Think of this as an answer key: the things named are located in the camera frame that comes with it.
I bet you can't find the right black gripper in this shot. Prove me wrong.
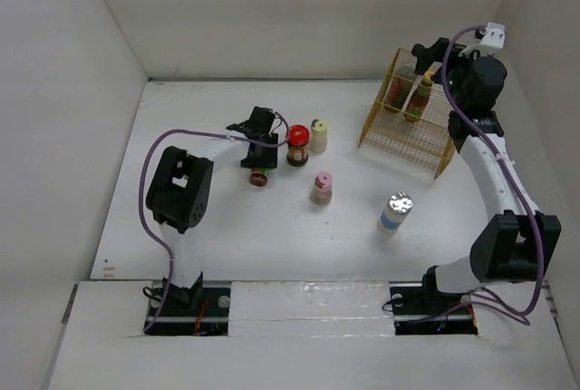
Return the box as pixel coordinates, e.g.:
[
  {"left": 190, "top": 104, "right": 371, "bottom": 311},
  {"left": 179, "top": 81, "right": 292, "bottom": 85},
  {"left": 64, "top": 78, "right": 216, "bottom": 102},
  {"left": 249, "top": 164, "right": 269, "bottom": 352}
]
[{"left": 414, "top": 37, "right": 488, "bottom": 111}]

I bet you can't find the tall red-label sauce bottle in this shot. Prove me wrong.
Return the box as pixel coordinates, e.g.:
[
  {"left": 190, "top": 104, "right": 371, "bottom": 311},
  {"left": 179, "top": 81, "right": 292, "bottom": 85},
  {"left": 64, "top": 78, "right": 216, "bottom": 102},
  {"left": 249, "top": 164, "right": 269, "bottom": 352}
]
[{"left": 384, "top": 65, "right": 416, "bottom": 113}]

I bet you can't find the ketchup bottle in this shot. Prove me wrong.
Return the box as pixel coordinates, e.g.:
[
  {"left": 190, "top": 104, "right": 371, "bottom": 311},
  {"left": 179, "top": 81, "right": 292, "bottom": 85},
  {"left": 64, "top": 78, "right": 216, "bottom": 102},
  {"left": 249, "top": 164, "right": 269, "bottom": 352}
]
[
  {"left": 248, "top": 168, "right": 271, "bottom": 188},
  {"left": 404, "top": 71, "right": 435, "bottom": 122}
]

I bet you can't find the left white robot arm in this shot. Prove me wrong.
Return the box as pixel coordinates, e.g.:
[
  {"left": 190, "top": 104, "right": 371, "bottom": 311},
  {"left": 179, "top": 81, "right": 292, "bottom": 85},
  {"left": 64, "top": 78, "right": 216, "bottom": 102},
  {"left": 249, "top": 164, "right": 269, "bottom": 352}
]
[{"left": 138, "top": 106, "right": 289, "bottom": 315}]

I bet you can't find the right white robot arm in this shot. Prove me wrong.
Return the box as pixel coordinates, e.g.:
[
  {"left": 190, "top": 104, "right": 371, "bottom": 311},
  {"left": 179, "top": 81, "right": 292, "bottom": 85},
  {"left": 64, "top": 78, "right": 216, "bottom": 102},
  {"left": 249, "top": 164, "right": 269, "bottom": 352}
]
[{"left": 411, "top": 38, "right": 562, "bottom": 321}]

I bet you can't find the red-lid sauce jar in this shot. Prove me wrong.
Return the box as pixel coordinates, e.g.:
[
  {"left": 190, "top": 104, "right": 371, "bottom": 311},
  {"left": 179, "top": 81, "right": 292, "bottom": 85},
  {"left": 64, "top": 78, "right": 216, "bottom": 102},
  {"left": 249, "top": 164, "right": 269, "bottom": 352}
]
[{"left": 286, "top": 124, "right": 310, "bottom": 167}]

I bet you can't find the yellow-lid white shaker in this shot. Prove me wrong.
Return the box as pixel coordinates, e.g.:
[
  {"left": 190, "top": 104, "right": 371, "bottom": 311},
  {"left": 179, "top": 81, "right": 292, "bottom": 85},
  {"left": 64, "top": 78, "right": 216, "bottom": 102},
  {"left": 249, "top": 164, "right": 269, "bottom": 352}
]
[{"left": 310, "top": 119, "right": 328, "bottom": 153}]

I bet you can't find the pink-lid spice shaker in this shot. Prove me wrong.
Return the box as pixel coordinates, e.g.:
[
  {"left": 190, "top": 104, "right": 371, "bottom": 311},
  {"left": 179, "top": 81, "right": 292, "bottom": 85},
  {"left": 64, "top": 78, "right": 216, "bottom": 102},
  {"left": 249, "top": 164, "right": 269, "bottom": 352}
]
[{"left": 310, "top": 171, "right": 334, "bottom": 206}]

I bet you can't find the silver-lid blue-label shaker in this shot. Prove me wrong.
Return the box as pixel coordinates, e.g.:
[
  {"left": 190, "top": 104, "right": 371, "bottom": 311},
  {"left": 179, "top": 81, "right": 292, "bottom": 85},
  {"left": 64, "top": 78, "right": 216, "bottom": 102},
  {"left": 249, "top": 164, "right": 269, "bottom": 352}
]
[{"left": 377, "top": 191, "right": 413, "bottom": 236}]

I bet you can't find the white foam front board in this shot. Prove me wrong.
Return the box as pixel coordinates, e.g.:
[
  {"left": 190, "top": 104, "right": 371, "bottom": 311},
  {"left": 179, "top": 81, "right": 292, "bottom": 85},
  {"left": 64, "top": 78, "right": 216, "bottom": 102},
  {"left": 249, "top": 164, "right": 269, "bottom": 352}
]
[{"left": 50, "top": 281, "right": 576, "bottom": 389}]

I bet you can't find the yellow wire basket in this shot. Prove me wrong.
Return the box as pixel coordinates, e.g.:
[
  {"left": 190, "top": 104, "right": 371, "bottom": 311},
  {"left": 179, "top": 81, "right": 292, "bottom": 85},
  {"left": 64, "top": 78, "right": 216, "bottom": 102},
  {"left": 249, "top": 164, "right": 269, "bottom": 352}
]
[{"left": 358, "top": 48, "right": 455, "bottom": 179}]

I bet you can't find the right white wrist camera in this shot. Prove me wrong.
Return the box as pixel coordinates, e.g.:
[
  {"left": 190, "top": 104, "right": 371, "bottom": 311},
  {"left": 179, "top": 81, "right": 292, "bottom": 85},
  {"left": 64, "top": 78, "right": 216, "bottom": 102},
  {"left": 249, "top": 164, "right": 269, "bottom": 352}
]
[{"left": 459, "top": 23, "right": 506, "bottom": 57}]

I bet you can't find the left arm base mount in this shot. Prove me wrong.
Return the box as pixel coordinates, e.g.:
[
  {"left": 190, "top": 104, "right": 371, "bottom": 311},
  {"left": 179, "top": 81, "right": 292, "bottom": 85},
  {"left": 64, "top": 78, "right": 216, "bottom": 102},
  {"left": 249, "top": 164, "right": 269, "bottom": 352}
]
[{"left": 142, "top": 279, "right": 231, "bottom": 336}]

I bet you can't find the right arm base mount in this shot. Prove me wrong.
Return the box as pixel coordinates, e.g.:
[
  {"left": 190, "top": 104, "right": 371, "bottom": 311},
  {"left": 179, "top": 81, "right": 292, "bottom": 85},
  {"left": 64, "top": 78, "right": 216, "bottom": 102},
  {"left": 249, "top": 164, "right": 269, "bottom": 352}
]
[{"left": 382, "top": 285, "right": 479, "bottom": 336}]

